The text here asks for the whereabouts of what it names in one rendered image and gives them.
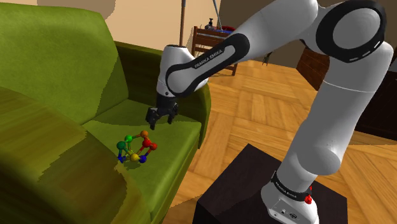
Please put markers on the green sofa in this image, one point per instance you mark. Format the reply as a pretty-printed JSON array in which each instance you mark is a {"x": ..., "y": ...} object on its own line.
[{"x": 62, "y": 77}]

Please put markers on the dark brown wooden cabinet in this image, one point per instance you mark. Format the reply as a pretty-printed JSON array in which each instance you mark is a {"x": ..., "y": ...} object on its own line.
[{"x": 377, "y": 102}]

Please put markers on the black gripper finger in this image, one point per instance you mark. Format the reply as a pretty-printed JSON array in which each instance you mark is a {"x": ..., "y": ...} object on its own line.
[
  {"x": 171, "y": 116},
  {"x": 152, "y": 118}
]

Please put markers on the dark robot stand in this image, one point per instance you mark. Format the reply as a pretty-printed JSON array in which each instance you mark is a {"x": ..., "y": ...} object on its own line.
[{"x": 235, "y": 192}]

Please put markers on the brown wooden shelf unit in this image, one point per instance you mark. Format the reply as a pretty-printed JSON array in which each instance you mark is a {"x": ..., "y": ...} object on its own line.
[{"x": 207, "y": 41}]

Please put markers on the brown floor lamp pole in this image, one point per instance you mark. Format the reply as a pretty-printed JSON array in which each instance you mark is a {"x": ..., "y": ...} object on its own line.
[{"x": 182, "y": 21}]

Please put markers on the colourful ball and stick toy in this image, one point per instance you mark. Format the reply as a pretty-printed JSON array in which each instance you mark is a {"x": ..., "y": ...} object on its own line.
[{"x": 135, "y": 148}]

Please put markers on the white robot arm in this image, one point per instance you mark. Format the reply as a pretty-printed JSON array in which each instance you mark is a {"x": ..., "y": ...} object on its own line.
[{"x": 335, "y": 108}]

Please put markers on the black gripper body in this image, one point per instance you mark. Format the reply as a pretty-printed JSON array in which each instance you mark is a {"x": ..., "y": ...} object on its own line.
[{"x": 163, "y": 103}]

